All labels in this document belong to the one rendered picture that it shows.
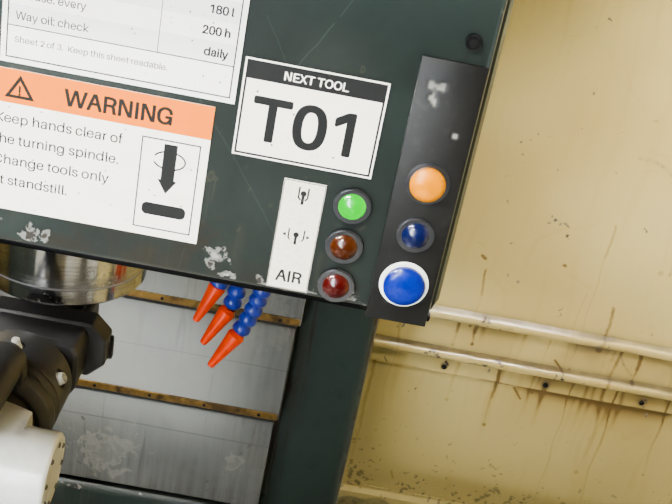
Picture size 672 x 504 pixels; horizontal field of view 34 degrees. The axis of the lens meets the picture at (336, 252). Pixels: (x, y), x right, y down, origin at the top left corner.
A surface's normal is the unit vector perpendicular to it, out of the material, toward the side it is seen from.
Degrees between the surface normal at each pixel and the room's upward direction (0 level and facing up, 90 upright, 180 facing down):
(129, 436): 90
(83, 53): 90
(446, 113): 90
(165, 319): 91
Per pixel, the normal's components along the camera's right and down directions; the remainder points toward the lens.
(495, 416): -0.05, 0.44
